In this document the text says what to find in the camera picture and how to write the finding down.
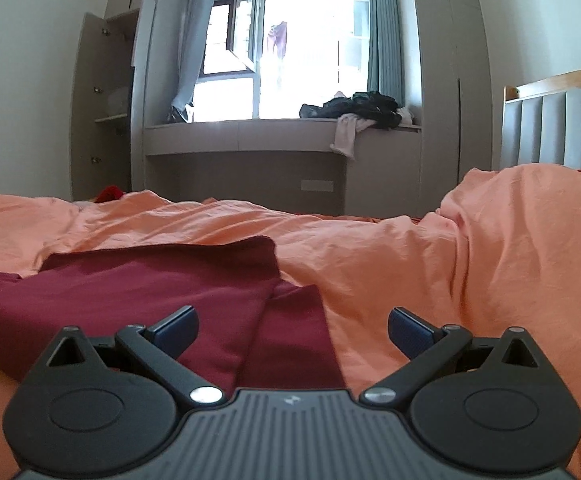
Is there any maroon long-sleeve shirt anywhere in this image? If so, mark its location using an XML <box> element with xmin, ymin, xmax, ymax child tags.
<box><xmin>0</xmin><ymin>236</ymin><xmax>345</xmax><ymax>392</ymax></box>

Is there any dark clothes pile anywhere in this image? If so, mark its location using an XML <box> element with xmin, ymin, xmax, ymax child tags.
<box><xmin>299</xmin><ymin>91</ymin><xmax>409</xmax><ymax>129</ymax></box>

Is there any orange duvet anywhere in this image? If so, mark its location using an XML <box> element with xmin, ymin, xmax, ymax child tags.
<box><xmin>0</xmin><ymin>164</ymin><xmax>581</xmax><ymax>478</ymax></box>

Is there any red object on floor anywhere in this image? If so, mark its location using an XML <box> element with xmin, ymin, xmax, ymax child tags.
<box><xmin>93</xmin><ymin>185</ymin><xmax>126</xmax><ymax>204</ymax></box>

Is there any grey window bench desk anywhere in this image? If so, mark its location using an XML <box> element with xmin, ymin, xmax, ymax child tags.
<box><xmin>144</xmin><ymin>119</ymin><xmax>421</xmax><ymax>219</ymax></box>

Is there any pale pink hanging garment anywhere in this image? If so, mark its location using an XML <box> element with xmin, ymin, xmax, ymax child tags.
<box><xmin>330</xmin><ymin>113</ymin><xmax>376</xmax><ymax>160</ymax></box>

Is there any grey padded headboard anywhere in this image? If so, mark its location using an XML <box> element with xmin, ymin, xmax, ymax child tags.
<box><xmin>499</xmin><ymin>70</ymin><xmax>581</xmax><ymax>169</ymax></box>

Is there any grey right curtain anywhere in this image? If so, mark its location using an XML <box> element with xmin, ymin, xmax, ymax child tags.
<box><xmin>367</xmin><ymin>0</ymin><xmax>404</xmax><ymax>105</ymax></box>

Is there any grey curtain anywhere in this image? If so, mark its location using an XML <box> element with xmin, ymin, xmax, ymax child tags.
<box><xmin>367</xmin><ymin>0</ymin><xmax>404</xmax><ymax>105</ymax></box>
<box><xmin>167</xmin><ymin>0</ymin><xmax>214</xmax><ymax>124</ymax></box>

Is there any open grey wardrobe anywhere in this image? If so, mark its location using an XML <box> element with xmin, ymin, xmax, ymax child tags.
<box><xmin>70</xmin><ymin>0</ymin><xmax>156</xmax><ymax>200</ymax></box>

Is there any tall grey closet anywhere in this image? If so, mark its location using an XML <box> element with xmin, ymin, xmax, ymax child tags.
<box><xmin>414</xmin><ymin>0</ymin><xmax>492</xmax><ymax>214</ymax></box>

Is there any purple garment outside window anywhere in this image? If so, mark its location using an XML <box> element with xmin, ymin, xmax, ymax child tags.
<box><xmin>266</xmin><ymin>21</ymin><xmax>288</xmax><ymax>60</ymax></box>

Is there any grey left curtain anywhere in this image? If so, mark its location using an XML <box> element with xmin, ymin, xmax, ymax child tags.
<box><xmin>167</xmin><ymin>0</ymin><xmax>214</xmax><ymax>124</ymax></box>

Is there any window with frame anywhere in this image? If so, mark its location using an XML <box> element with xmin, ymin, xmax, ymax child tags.
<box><xmin>191</xmin><ymin>0</ymin><xmax>369</xmax><ymax>122</ymax></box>

